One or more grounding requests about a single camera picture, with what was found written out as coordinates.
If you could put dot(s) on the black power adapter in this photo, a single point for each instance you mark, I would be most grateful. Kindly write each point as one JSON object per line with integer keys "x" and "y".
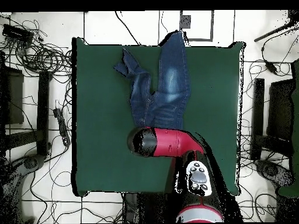
{"x": 271, "y": 66}

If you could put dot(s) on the small grey square tag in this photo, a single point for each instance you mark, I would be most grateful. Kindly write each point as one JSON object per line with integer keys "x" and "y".
{"x": 185, "y": 22}

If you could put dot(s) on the black tripod rod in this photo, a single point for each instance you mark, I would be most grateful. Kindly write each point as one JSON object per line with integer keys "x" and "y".
{"x": 273, "y": 31}

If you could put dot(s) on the black metal stand frame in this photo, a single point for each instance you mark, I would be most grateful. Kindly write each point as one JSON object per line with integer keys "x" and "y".
{"x": 257, "y": 116}
{"x": 43, "y": 112}

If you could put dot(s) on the grey wheeled chair base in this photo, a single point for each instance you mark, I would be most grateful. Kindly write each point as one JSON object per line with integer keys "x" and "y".
{"x": 30, "y": 162}
{"x": 268, "y": 169}

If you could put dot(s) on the black power strip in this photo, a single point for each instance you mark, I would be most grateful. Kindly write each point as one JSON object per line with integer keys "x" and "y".
{"x": 62, "y": 127}

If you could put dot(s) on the dark flat panel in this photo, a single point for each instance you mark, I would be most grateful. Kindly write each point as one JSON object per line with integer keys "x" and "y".
{"x": 15, "y": 98}
{"x": 280, "y": 109}

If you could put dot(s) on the grey square floor frame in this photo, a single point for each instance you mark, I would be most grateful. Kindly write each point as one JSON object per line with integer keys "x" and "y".
{"x": 211, "y": 25}

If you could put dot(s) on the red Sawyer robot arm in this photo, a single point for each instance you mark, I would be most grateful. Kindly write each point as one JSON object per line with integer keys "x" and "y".
{"x": 172, "y": 142}

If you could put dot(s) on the dark green table cloth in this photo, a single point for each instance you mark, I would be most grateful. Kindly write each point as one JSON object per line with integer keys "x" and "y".
{"x": 105, "y": 163}

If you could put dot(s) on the black electronics box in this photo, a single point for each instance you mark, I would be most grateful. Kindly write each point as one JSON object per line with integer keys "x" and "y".
{"x": 16, "y": 32}

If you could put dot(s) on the green cloth sheet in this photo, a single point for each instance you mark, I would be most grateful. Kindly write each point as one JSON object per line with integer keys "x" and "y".
{"x": 296, "y": 105}

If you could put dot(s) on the blue denim jeans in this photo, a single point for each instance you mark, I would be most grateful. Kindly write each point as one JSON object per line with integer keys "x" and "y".
{"x": 168, "y": 93}

